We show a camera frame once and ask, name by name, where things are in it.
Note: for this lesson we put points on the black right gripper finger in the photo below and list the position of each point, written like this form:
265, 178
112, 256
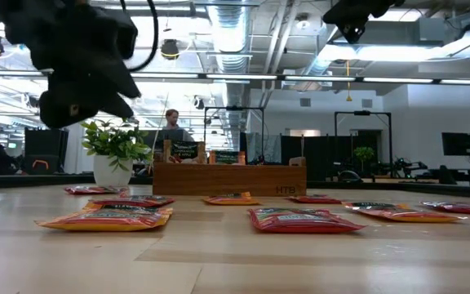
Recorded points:
341, 14

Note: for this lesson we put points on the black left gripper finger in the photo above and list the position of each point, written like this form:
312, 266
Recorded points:
96, 83
67, 112

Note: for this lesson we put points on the red strawberry tea packet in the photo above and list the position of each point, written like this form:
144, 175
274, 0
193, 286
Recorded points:
314, 200
463, 209
133, 201
92, 190
300, 222

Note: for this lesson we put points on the beige vanilla tea packet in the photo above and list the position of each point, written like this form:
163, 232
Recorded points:
184, 151

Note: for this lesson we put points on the orange peach tea packet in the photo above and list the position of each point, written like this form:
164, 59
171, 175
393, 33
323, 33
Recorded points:
104, 220
231, 200
227, 157
402, 214

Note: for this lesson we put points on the wooden tea organizer box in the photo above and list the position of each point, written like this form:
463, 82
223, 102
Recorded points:
227, 179

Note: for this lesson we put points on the black background robot arm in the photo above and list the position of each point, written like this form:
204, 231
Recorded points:
406, 165

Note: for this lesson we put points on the white building column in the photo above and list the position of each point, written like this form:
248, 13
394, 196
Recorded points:
69, 139

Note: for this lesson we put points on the black equipment case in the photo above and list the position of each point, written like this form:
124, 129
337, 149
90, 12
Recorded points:
45, 147

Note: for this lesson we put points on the green plant in white pot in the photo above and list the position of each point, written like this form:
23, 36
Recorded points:
112, 175

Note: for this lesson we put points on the black partition screen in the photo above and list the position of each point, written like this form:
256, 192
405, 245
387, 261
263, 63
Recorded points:
320, 149

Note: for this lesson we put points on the small green background plant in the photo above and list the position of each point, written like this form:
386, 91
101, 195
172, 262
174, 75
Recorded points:
364, 153

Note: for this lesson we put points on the dark background desk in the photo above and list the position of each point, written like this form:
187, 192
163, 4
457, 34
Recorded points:
463, 173

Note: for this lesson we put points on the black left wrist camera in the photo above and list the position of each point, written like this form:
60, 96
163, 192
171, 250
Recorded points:
116, 32

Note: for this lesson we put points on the grey wall vent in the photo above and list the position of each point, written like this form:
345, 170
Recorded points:
305, 102
366, 103

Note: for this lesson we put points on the black metal frame stand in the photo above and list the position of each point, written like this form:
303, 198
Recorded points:
362, 112
233, 108

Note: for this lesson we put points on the black wall monitor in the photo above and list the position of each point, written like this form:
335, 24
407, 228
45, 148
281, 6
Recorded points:
457, 143

